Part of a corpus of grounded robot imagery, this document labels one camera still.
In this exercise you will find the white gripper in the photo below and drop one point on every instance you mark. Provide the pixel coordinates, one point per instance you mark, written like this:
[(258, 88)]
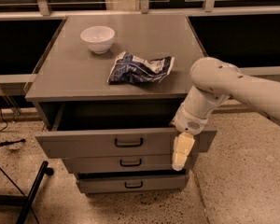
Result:
[(188, 122)]

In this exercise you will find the grey top drawer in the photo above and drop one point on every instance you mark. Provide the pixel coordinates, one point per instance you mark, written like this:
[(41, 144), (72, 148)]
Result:
[(106, 130)]

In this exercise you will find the grey drawer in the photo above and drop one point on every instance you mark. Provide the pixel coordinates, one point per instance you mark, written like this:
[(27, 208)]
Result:
[(92, 165), (132, 183), (106, 130)]

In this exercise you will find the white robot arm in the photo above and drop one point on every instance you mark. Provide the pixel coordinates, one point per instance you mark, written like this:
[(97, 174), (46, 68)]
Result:
[(214, 82)]

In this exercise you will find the grey middle drawer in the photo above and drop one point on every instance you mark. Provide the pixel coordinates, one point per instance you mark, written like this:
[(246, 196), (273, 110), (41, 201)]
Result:
[(92, 165)]

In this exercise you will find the grey drawer cabinet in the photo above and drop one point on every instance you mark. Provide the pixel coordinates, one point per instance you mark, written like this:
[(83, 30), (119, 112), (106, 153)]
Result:
[(74, 74)]

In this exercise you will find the grey bottom drawer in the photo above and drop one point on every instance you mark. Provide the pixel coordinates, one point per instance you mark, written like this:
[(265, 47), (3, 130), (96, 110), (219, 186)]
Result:
[(132, 183)]

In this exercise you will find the crumpled blue white chip bag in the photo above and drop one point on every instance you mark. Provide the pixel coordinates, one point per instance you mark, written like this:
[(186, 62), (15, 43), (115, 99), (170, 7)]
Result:
[(131, 69)]

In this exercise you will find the white ceramic bowl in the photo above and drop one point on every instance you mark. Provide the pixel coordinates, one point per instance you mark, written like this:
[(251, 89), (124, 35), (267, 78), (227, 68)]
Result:
[(98, 39)]

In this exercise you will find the black metal stand leg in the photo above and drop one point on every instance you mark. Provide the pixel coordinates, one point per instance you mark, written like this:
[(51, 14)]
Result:
[(25, 201)]

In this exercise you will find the metal window railing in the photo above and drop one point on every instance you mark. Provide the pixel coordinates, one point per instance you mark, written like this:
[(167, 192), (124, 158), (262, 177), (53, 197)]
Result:
[(22, 44)]

